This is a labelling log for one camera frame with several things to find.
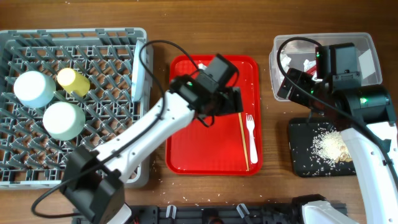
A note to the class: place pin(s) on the clear plastic bin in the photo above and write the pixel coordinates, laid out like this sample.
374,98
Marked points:
299,51

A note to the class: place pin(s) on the white tissue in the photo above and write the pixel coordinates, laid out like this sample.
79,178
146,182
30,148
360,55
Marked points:
285,61
309,65

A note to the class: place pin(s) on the light green food bowl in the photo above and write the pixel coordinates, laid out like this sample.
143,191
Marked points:
64,121

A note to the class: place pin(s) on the red plastic tray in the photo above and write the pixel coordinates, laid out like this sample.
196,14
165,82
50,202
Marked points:
218,150

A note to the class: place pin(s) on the rice and nut scraps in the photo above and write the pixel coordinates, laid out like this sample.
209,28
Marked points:
330,147

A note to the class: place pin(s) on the grey dishwasher rack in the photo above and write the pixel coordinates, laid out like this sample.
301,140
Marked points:
30,157

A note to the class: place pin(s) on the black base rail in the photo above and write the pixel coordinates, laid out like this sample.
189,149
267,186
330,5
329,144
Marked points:
267,213

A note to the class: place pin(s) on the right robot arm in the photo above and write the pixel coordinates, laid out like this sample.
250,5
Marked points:
364,115

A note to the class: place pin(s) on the red snack wrapper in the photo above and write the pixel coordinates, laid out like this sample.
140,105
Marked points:
312,72

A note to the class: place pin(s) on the white plastic fork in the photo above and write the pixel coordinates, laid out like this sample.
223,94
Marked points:
250,124

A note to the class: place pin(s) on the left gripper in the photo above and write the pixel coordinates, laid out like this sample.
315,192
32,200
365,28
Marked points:
233,99

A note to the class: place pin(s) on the yellow plastic cup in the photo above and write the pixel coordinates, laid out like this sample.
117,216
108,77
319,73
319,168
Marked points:
70,80

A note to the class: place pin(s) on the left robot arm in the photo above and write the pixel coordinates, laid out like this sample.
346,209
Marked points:
94,180

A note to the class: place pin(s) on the black tray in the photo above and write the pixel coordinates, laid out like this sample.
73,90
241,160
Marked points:
301,132

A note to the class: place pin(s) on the wooden chopstick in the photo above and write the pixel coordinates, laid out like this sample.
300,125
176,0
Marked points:
243,141

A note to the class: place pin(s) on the white round plate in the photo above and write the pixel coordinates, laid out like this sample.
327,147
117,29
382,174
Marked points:
138,72

